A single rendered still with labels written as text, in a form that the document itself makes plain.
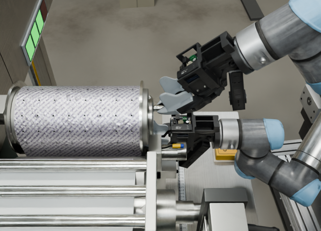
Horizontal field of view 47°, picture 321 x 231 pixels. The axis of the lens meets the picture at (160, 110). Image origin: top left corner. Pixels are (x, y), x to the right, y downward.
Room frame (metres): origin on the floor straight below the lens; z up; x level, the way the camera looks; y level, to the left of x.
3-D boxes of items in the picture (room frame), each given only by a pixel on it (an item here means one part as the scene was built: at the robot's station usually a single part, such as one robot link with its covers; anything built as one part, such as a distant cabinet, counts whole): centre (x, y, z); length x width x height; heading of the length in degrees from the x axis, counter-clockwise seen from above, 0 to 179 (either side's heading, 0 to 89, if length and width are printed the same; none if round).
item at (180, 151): (0.45, -0.05, 1.18); 0.04 x 0.02 x 0.04; 0
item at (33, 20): (0.88, 0.36, 1.18); 0.25 x 0.01 x 0.07; 0
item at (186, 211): (0.24, -0.05, 1.33); 0.06 x 0.03 x 0.03; 90
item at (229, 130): (0.54, -0.16, 1.11); 0.08 x 0.05 x 0.08; 0
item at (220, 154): (0.65, -0.20, 0.91); 0.07 x 0.07 x 0.02; 0
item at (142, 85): (0.49, 0.04, 1.25); 0.15 x 0.01 x 0.15; 0
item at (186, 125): (0.55, -0.08, 1.12); 0.12 x 0.08 x 0.09; 90
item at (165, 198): (0.24, 0.01, 1.33); 0.06 x 0.06 x 0.06; 0
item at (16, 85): (0.49, 0.29, 1.25); 0.15 x 0.01 x 0.15; 0
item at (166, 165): (0.45, -0.01, 1.05); 0.06 x 0.05 x 0.31; 90
